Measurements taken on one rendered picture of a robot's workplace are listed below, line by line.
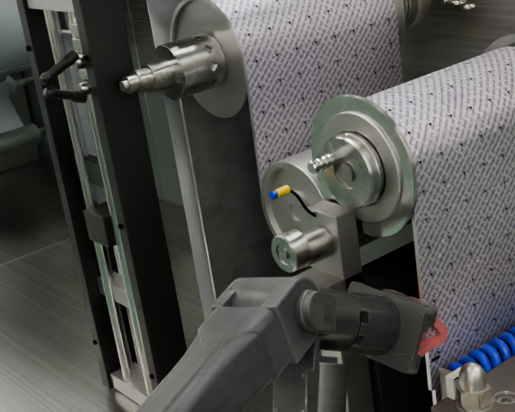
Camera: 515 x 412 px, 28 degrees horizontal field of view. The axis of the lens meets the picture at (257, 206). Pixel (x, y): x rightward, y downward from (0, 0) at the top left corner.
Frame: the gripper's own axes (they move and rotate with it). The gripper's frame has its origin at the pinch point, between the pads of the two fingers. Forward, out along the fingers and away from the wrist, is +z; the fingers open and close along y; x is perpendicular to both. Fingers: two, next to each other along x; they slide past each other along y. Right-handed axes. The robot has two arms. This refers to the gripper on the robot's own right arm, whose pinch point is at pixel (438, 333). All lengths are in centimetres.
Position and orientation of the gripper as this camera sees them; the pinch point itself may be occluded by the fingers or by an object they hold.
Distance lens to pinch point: 107.0
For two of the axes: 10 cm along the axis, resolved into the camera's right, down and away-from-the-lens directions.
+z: 7.5, 1.6, 6.4
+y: 6.1, 2.0, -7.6
